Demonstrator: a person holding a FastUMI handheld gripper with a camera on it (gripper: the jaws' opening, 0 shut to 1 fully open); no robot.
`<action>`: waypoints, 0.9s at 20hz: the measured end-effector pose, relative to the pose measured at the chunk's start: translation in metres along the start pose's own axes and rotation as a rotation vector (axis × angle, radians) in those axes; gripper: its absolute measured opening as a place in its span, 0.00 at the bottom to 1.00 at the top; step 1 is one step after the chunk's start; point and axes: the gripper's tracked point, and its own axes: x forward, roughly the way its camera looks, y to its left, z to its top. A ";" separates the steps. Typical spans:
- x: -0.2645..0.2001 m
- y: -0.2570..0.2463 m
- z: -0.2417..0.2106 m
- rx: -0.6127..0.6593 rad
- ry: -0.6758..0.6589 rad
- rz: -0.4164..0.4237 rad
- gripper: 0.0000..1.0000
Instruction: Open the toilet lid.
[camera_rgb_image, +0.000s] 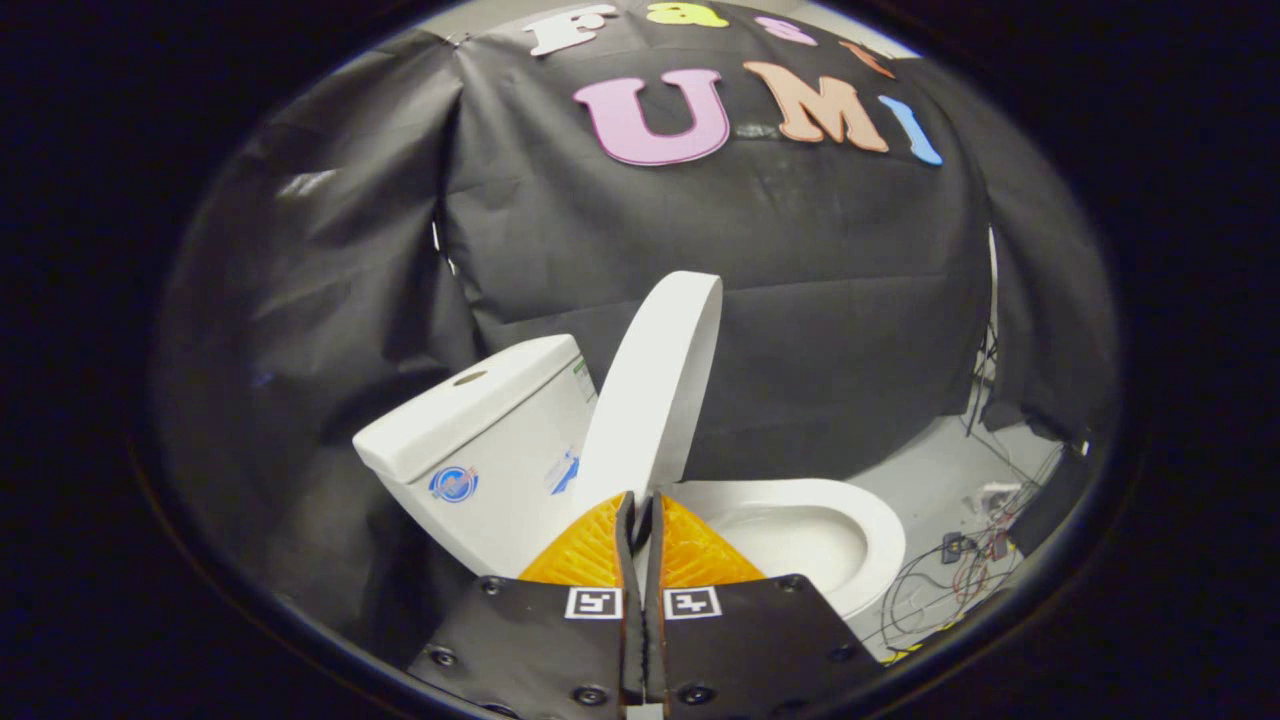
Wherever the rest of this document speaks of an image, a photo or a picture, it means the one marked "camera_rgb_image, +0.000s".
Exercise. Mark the dark box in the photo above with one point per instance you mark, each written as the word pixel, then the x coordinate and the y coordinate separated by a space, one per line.
pixel 1050 505

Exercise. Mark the thin metal stand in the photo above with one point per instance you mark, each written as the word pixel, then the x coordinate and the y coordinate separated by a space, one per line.
pixel 990 330

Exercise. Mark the small dark floor device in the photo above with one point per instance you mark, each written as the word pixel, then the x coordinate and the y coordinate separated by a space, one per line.
pixel 955 546

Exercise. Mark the white ceramic toilet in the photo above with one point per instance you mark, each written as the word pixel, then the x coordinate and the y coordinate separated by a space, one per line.
pixel 500 500

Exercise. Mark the white toilet lid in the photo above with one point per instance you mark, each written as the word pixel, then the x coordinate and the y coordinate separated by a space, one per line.
pixel 650 390

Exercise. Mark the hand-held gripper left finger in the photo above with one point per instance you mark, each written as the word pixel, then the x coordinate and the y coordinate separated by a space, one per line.
pixel 540 640

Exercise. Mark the white toilet tank cover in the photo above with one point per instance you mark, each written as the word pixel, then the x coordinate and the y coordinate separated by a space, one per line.
pixel 470 405

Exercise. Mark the black backdrop cloth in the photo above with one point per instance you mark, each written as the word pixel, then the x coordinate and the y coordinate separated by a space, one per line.
pixel 750 250

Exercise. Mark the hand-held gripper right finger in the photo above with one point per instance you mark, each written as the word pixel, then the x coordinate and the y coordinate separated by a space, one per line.
pixel 750 640

